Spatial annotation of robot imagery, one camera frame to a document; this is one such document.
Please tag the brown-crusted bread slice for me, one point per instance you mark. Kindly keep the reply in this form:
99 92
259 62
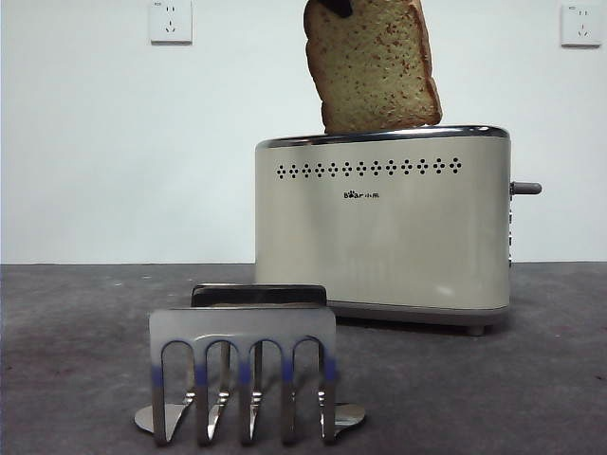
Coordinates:
374 71

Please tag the cream toaster with chrome top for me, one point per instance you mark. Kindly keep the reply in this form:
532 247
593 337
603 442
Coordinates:
379 246

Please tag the stainless steel toast rack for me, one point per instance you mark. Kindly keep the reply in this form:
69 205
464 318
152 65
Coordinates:
242 322

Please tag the grey toaster lever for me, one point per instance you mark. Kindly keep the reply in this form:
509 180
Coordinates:
527 188

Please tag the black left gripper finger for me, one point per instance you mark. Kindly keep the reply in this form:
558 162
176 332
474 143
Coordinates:
339 7

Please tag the white wall socket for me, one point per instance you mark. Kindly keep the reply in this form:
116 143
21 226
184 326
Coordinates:
581 27
171 23

